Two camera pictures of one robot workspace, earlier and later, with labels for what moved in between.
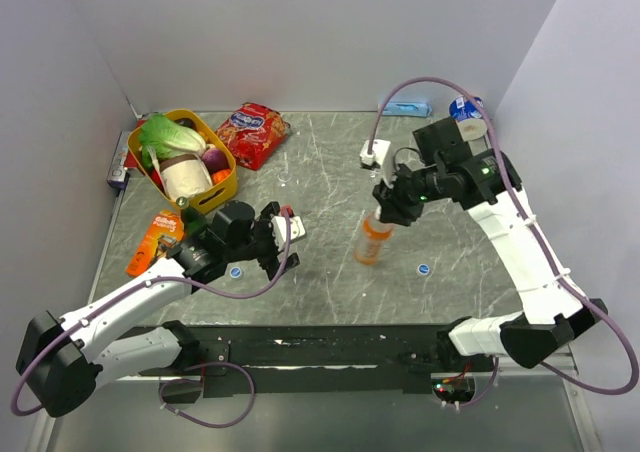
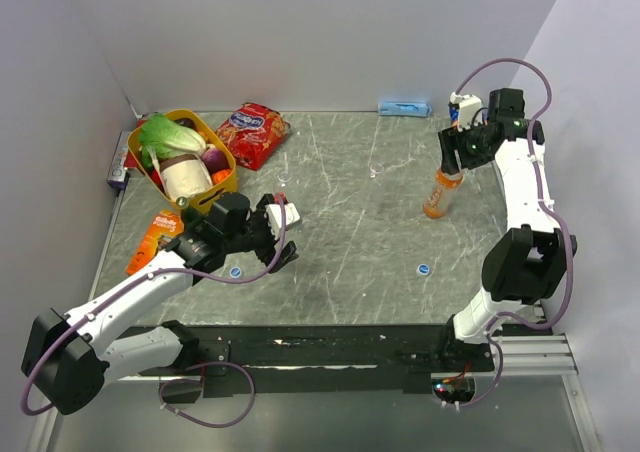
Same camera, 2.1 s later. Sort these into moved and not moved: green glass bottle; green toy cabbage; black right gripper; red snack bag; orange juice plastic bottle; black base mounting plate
Moved: orange juice plastic bottle; black right gripper
Not moved: green glass bottle; red snack bag; black base mounting plate; green toy cabbage
